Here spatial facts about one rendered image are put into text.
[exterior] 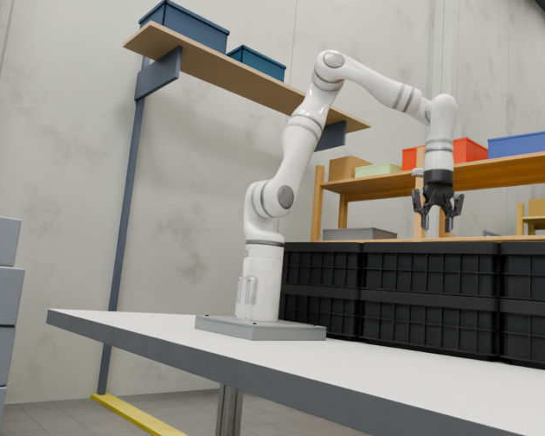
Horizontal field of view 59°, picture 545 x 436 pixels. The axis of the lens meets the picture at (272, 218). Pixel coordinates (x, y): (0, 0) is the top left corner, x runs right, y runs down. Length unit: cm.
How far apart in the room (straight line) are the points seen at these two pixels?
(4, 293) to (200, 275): 204
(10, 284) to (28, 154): 147
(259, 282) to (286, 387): 50
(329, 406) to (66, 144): 314
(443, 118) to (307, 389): 91
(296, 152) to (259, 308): 38
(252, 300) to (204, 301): 288
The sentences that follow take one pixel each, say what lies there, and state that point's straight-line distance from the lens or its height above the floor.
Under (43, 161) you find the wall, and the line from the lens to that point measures 349.
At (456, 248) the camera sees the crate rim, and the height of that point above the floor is 92.
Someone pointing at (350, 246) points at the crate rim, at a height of 92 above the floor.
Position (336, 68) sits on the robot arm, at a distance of 132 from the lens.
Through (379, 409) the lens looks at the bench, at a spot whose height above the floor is 69.
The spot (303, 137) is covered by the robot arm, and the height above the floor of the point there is 117.
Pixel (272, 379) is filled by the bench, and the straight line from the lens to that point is 64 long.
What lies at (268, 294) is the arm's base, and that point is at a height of 79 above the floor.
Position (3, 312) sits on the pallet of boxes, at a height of 63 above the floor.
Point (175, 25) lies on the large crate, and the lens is 337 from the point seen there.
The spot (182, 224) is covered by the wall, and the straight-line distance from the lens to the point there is 384.
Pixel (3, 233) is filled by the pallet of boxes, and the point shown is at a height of 96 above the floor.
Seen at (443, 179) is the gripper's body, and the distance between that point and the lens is 130.
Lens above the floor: 79
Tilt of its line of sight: 9 degrees up
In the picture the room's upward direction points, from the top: 5 degrees clockwise
